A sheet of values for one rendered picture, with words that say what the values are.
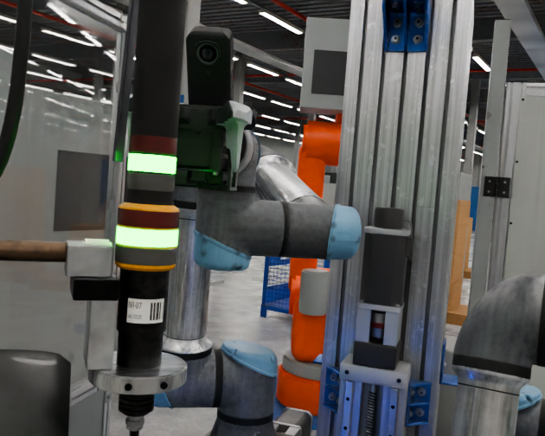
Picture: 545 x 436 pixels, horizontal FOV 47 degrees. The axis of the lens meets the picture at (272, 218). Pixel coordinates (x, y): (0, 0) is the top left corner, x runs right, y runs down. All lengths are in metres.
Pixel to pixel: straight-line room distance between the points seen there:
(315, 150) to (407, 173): 3.18
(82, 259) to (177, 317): 0.79
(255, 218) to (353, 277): 0.60
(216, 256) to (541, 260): 1.58
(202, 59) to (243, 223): 0.23
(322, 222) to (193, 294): 0.45
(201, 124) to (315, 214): 0.26
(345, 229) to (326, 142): 3.67
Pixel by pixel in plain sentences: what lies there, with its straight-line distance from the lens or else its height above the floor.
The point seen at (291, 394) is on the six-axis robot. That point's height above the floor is 0.15.
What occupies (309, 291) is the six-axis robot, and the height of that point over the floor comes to 0.90.
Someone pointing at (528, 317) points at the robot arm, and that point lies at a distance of 0.82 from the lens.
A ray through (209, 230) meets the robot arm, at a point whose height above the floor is 1.54.
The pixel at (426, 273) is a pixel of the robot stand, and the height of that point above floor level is 1.44.
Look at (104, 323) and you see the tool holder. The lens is 0.45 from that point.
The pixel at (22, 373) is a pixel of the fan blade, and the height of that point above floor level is 1.41.
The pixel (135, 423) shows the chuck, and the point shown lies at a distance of 0.49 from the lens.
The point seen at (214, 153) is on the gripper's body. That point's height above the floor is 1.63.
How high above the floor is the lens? 1.60
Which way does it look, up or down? 3 degrees down
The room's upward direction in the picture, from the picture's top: 4 degrees clockwise
